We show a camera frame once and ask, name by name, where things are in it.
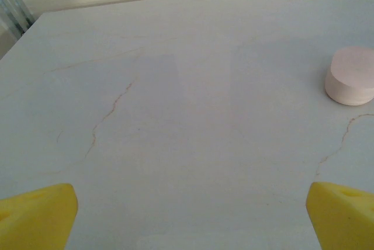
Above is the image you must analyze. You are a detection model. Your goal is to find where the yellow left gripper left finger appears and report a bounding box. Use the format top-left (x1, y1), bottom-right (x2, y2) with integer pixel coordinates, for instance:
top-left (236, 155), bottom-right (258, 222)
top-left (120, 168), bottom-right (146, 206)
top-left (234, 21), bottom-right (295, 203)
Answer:
top-left (0, 183), bottom-right (79, 250)

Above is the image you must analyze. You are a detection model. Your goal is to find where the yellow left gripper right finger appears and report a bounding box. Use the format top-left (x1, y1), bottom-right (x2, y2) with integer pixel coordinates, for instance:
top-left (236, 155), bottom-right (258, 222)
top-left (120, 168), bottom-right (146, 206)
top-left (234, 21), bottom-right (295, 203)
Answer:
top-left (306, 182), bottom-right (374, 250)

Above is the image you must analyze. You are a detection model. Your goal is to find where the pink earbud charging case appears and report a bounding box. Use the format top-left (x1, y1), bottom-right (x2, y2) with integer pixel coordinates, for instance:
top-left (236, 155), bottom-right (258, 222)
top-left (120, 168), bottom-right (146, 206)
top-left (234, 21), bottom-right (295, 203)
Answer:
top-left (324, 46), bottom-right (374, 106)

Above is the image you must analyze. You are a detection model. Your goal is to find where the aluminium frame post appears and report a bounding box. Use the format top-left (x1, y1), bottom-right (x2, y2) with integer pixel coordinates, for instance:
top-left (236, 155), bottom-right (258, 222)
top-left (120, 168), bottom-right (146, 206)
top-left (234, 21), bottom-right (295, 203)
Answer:
top-left (0, 0), bottom-right (33, 39)

